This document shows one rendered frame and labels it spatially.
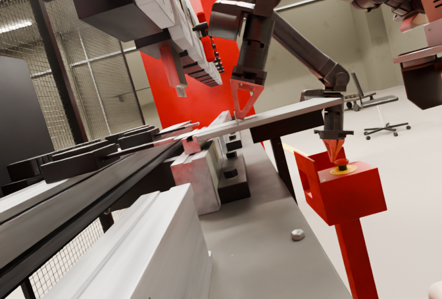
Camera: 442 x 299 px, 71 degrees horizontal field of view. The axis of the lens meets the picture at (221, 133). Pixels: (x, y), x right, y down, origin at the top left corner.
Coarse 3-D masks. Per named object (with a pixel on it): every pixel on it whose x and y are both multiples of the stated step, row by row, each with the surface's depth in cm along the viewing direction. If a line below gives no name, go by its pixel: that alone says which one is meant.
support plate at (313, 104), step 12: (276, 108) 72; (288, 108) 62; (300, 108) 55; (312, 108) 54; (240, 120) 66; (252, 120) 58; (264, 120) 55; (276, 120) 55; (204, 132) 61; (216, 132) 55; (228, 132) 55
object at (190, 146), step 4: (204, 128) 73; (192, 136) 66; (196, 136) 58; (184, 140) 59; (188, 140) 61; (192, 140) 61; (196, 140) 58; (184, 144) 59; (188, 144) 59; (192, 144) 59; (196, 144) 59; (184, 148) 59; (188, 148) 59; (192, 148) 59; (196, 148) 59; (188, 152) 59; (192, 152) 59
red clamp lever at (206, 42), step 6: (198, 24) 77; (204, 24) 76; (198, 30) 77; (204, 30) 77; (204, 36) 77; (204, 42) 77; (210, 42) 77; (204, 48) 77; (210, 48) 77; (210, 54) 77; (210, 60) 78
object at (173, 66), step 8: (160, 48) 58; (168, 48) 58; (168, 56) 58; (176, 56) 64; (168, 64) 58; (176, 64) 61; (168, 72) 59; (176, 72) 58; (168, 80) 59; (176, 80) 59; (184, 80) 65; (176, 88) 59; (184, 88) 69; (184, 96) 66
